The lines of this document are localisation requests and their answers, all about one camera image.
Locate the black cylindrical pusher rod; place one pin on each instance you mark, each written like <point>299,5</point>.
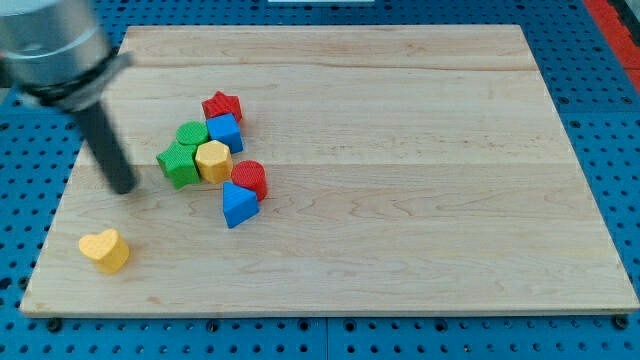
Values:
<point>104,145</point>

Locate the yellow heart block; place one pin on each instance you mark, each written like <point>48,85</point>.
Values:
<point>108,250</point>

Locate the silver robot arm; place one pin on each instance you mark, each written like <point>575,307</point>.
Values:
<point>59,55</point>

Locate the green star block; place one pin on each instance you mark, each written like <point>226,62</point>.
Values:
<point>177,163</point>

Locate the green cylinder block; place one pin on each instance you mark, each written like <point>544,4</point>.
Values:
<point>192,133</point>

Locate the yellow hexagon block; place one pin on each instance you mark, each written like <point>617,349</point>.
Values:
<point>214,161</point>

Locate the blue cube block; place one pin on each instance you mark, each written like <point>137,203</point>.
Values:
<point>225,129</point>

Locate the red star block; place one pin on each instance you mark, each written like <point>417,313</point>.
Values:
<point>220,104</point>

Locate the blue triangle block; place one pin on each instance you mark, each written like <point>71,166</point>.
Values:
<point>238,204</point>

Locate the red cylinder block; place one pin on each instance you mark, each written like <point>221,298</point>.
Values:
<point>251,175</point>

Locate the wooden board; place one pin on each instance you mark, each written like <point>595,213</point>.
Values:
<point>412,171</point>

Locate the red strip at edge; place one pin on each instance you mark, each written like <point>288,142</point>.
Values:
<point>618,36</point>

